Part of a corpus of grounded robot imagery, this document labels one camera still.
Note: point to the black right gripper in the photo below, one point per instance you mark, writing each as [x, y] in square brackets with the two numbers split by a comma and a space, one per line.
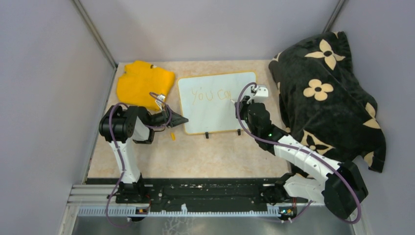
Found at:
[242, 105]

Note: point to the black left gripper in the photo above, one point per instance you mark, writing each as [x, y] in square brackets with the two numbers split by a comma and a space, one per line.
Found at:
[176, 119]

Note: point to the yellow framed whiteboard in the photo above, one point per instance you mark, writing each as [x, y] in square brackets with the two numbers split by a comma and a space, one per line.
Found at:
[205, 101]

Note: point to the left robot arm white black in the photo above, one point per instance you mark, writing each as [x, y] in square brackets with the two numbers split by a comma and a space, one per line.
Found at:
[122, 128]

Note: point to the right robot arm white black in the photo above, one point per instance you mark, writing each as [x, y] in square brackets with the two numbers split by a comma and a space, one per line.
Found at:
[339, 186]

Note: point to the yellow folded cloth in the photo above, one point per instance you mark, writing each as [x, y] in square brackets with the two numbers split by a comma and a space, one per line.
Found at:
[139, 80]

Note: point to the black floral blanket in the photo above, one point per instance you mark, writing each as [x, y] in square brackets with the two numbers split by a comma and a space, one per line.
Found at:
[322, 103]

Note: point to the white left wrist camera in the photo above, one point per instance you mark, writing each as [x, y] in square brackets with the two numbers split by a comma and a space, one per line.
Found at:
[160, 101]

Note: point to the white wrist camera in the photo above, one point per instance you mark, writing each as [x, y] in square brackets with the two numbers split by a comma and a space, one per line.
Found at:
[160, 101]
[259, 93]

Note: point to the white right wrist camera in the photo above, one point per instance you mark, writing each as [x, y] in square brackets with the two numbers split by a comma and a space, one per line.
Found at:
[259, 93]

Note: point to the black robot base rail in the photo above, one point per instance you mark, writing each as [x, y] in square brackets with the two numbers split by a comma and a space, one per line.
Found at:
[210, 196]

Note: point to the right corner metal post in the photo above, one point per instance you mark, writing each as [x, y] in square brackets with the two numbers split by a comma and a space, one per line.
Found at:
[334, 15]

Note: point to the corner metal post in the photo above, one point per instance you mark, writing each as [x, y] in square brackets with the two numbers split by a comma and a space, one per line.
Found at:
[334, 15]
[94, 32]

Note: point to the left corner metal post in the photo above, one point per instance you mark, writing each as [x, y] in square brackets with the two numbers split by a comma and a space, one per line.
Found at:
[94, 32]

